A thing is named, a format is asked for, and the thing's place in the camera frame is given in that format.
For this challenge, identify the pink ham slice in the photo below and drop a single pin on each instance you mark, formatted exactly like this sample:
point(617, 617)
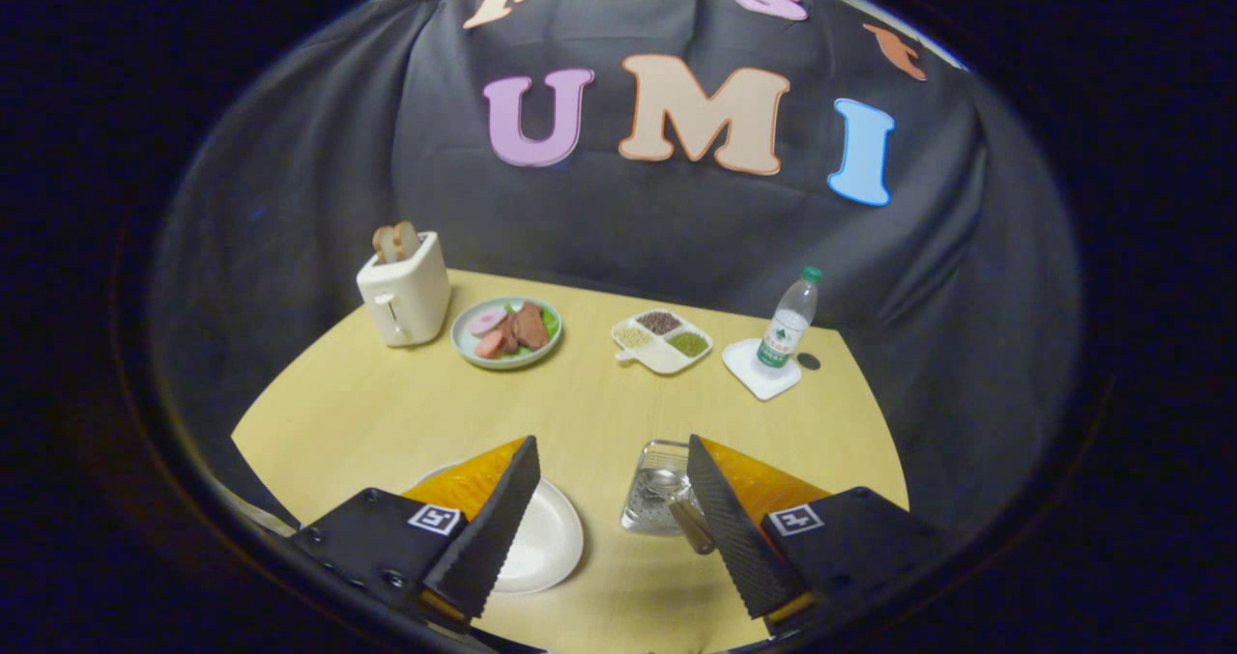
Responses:
point(488, 322)

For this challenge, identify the toasted bread slice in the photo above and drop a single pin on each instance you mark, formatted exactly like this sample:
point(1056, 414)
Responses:
point(385, 245)
point(407, 239)

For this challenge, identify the brown meat slice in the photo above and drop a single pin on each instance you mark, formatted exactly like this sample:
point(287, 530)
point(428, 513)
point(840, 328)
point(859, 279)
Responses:
point(531, 326)

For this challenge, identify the white square coaster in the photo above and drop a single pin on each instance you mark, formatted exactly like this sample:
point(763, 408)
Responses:
point(749, 369)

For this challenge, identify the green lettuce leaf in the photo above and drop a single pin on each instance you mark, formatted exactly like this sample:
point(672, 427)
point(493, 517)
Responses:
point(551, 322)

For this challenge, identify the green plate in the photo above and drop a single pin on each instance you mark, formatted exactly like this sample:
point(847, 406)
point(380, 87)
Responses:
point(517, 359)

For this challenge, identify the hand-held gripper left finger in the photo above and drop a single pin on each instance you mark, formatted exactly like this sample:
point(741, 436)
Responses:
point(488, 533)

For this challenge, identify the large white plate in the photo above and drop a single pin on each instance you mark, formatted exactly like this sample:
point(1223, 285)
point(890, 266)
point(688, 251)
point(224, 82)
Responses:
point(546, 538)

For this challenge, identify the small dark round disc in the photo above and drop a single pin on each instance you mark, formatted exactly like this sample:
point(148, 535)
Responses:
point(809, 361)

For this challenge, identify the clear plastic water bottle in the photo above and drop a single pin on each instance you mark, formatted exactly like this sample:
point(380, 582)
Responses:
point(785, 330)

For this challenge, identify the white divided grain dish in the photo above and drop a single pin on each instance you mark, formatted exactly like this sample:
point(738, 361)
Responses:
point(662, 355)

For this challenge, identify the white toaster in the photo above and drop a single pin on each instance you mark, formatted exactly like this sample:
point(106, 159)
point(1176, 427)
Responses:
point(406, 297)

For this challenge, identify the red sausage slice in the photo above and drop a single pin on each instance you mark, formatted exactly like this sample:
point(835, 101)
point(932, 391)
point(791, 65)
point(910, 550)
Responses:
point(490, 345)

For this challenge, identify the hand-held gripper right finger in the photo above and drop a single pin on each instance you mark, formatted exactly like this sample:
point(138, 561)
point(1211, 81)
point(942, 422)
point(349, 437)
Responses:
point(739, 538)

